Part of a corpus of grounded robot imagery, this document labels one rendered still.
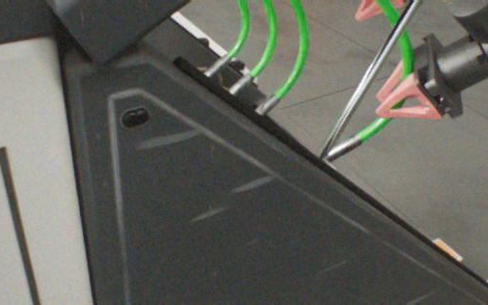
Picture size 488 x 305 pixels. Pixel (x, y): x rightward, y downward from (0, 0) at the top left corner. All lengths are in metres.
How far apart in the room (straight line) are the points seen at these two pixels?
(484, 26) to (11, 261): 0.51
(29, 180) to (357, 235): 0.27
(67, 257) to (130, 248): 0.04
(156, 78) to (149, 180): 0.06
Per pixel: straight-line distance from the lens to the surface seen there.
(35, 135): 0.27
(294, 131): 1.14
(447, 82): 0.71
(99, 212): 0.31
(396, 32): 0.41
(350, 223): 0.44
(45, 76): 0.25
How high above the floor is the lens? 1.57
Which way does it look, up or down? 35 degrees down
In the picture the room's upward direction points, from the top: 5 degrees clockwise
